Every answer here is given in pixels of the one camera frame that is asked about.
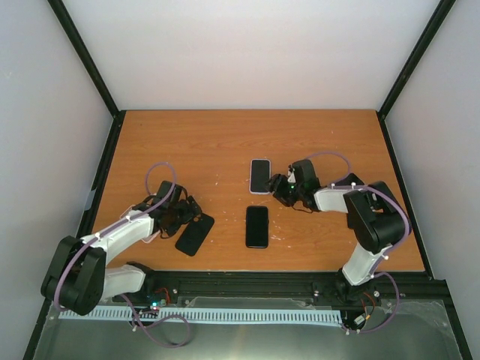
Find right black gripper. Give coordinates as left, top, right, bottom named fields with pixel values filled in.
left=263, top=173, right=304, bottom=207

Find lavender phone case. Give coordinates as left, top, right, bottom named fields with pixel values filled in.
left=248, top=158, right=273, bottom=196

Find black case with ring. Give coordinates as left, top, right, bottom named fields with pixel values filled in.
left=175, top=214, right=215, bottom=257

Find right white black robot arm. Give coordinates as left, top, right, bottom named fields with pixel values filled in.
left=265, top=159, right=412, bottom=302

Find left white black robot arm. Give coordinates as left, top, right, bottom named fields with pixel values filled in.
left=40, top=181, right=203, bottom=315

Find left controller board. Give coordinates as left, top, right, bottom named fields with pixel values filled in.
left=146, top=287, right=171, bottom=311

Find controller board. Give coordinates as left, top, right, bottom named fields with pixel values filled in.
left=353, top=292, right=377, bottom=329
left=146, top=287, right=171, bottom=311

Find right controller board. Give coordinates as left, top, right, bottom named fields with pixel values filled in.
left=353, top=292, right=377, bottom=329

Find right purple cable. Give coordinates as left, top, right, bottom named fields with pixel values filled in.
left=305, top=150, right=413, bottom=335

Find purple cable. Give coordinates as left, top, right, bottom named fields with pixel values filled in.
left=305, top=150, right=413, bottom=335
left=54, top=161, right=192, bottom=347

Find black aluminium frame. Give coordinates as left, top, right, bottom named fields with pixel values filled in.
left=22, top=0, right=474, bottom=360

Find light blue cable duct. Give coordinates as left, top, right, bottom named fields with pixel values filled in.
left=58, top=305, right=342, bottom=327

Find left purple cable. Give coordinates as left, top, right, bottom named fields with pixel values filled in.
left=54, top=161, right=192, bottom=347

